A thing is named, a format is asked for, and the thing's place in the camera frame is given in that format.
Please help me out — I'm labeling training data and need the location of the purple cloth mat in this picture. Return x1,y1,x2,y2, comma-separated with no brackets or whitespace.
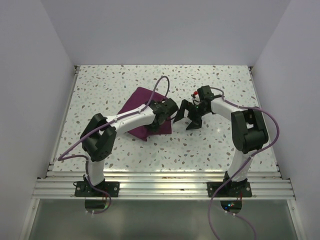
118,87,172,142

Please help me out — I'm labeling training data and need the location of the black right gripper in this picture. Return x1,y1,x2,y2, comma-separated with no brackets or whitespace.
174,99,210,131

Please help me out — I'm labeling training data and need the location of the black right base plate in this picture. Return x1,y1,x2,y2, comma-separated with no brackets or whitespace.
206,181,253,198

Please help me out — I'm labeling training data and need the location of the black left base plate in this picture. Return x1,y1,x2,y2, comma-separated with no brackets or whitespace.
73,180,120,198

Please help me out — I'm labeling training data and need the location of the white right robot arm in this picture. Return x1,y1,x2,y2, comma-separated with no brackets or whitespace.
173,85,269,197

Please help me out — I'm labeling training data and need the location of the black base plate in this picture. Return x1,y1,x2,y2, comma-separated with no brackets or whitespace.
206,181,253,198
73,180,120,198

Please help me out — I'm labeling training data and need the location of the aluminium rail frame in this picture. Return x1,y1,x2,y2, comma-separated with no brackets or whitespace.
21,65,298,240

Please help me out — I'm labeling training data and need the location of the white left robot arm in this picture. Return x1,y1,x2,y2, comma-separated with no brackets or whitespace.
80,98,178,197

